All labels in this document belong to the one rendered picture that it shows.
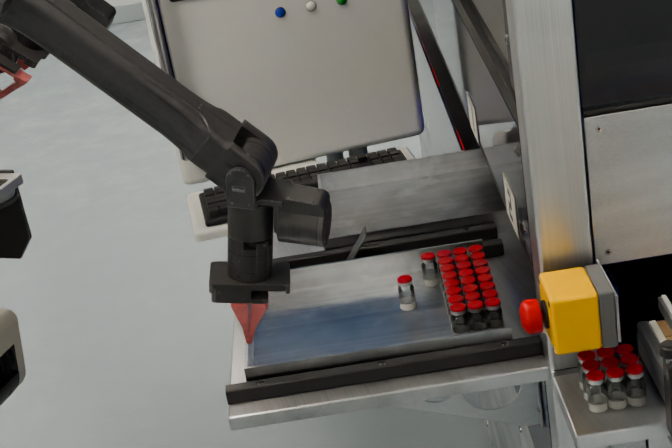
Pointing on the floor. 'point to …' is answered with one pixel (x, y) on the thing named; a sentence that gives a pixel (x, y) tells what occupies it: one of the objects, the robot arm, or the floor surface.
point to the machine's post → (548, 128)
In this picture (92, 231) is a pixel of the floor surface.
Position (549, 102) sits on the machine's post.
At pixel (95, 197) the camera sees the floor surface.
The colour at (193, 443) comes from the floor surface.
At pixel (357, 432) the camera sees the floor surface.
